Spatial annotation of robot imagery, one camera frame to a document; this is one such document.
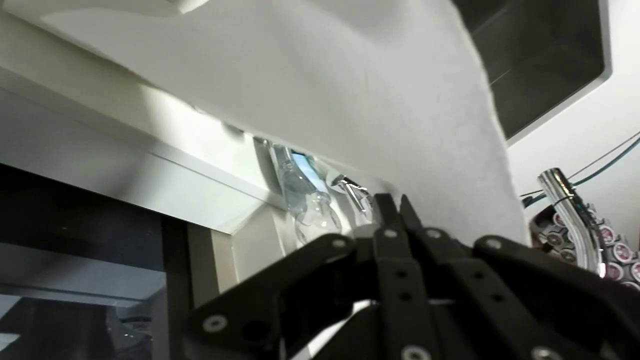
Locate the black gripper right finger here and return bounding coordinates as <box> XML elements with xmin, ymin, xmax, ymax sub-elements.
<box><xmin>400</xmin><ymin>194</ymin><xmax>640</xmax><ymax>360</ymax></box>

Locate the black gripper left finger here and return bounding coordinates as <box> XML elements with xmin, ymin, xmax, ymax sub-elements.
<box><xmin>188</xmin><ymin>191</ymin><xmax>428</xmax><ymax>360</ymax></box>

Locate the white paper towel roll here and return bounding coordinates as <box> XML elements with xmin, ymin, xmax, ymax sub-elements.
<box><xmin>37</xmin><ymin>0</ymin><xmax>532</xmax><ymax>248</ymax></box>

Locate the crumpled clear plastic wrap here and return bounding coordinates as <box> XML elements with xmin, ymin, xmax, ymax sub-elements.
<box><xmin>252</xmin><ymin>136</ymin><xmax>377</xmax><ymax>251</ymax></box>

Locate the dark rectangular sink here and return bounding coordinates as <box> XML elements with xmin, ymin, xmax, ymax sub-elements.
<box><xmin>451</xmin><ymin>0</ymin><xmax>612</xmax><ymax>141</ymax></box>

